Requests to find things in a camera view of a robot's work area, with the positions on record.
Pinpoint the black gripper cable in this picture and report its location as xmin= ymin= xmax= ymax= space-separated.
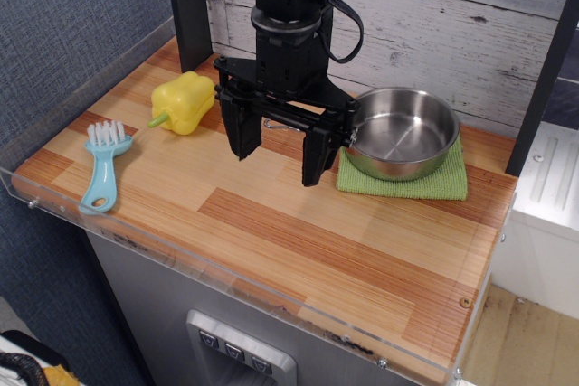
xmin=317 ymin=0 xmax=365 ymax=64

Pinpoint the green towel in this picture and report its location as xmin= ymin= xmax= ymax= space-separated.
xmin=336 ymin=137 xmax=468 ymax=201

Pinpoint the dark left frame post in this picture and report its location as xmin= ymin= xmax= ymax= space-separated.
xmin=171 ymin=0 xmax=214 ymax=72

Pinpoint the stainless steel pan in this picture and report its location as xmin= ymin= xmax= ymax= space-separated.
xmin=344 ymin=87 xmax=460 ymax=182

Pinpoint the dark right frame post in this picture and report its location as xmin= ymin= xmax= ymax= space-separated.
xmin=505 ymin=0 xmax=578 ymax=176

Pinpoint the yellow black object bottom left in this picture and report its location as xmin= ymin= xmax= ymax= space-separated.
xmin=1 ymin=330 xmax=82 ymax=386

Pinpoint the yellow plastic bell pepper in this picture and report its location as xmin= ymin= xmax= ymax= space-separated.
xmin=147 ymin=71 xmax=214 ymax=136

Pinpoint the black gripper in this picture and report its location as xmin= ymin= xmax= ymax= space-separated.
xmin=214 ymin=19 xmax=359 ymax=187

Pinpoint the light blue plastic brush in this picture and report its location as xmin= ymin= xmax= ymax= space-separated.
xmin=80 ymin=120 xmax=132 ymax=215

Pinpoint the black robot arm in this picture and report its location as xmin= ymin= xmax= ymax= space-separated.
xmin=214 ymin=0 xmax=363 ymax=186

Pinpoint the dark frame post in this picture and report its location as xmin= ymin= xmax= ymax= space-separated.
xmin=171 ymin=0 xmax=214 ymax=72
xmin=505 ymin=0 xmax=578 ymax=176

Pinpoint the white plastic sink unit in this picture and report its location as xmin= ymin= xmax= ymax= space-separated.
xmin=489 ymin=122 xmax=578 ymax=318

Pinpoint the clear acrylic table guard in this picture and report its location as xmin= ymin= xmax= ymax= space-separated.
xmin=1 ymin=14 xmax=515 ymax=385

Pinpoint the silver dispenser button panel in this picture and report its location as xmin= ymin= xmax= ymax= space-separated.
xmin=186 ymin=309 xmax=298 ymax=385

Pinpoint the grey toy fridge cabinet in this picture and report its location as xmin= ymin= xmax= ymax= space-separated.
xmin=88 ymin=233 xmax=409 ymax=385

